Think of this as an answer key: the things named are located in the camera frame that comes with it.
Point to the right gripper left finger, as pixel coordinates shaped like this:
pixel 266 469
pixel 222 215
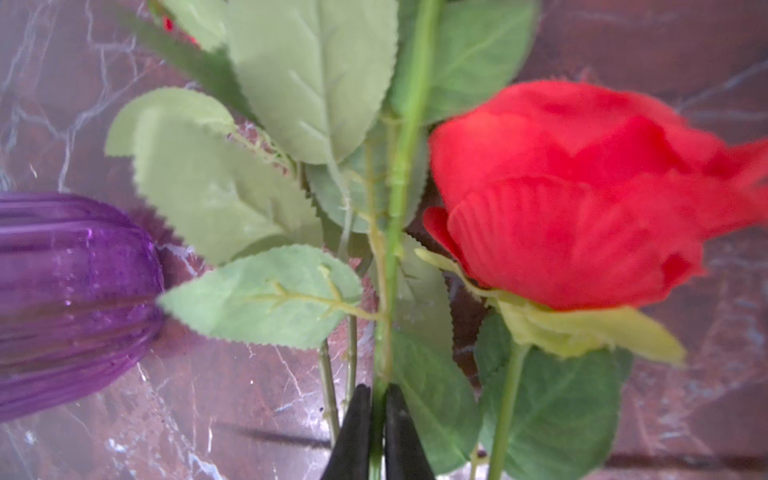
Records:
pixel 349 458

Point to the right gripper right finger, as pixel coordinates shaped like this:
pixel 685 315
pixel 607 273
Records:
pixel 405 458

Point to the purple blue glass vase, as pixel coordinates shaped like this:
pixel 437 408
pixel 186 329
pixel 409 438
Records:
pixel 78 283

